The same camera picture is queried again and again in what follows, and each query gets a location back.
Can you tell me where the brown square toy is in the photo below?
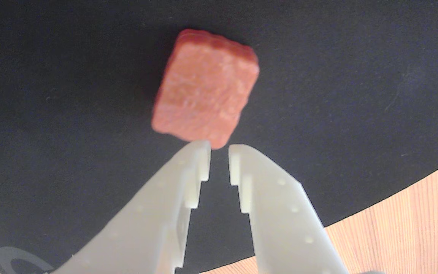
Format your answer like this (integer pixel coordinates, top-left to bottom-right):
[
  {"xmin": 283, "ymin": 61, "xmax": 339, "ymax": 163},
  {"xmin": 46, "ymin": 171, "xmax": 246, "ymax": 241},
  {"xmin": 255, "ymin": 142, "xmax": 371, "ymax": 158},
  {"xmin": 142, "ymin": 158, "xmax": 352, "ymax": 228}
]
[{"xmin": 151, "ymin": 29, "xmax": 260, "ymax": 150}]

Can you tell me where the black desk mat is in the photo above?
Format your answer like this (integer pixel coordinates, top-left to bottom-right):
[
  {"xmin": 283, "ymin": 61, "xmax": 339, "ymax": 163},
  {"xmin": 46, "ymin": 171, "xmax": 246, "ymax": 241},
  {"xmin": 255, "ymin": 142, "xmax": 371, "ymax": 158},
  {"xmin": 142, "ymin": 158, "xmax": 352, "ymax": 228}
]
[{"xmin": 0, "ymin": 0, "xmax": 438, "ymax": 274}]

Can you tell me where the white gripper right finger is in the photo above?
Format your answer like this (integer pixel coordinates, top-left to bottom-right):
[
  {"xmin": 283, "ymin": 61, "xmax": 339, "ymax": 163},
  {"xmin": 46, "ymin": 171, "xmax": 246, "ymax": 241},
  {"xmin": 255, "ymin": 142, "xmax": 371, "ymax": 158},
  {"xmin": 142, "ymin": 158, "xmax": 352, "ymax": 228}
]
[{"xmin": 228, "ymin": 143, "xmax": 349, "ymax": 274}]

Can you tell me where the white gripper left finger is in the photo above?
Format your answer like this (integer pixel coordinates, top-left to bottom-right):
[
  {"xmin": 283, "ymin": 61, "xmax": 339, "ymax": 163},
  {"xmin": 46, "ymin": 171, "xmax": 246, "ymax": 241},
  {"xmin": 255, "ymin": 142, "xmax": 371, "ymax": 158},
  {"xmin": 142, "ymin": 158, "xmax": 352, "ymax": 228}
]
[{"xmin": 52, "ymin": 140, "xmax": 211, "ymax": 274}]

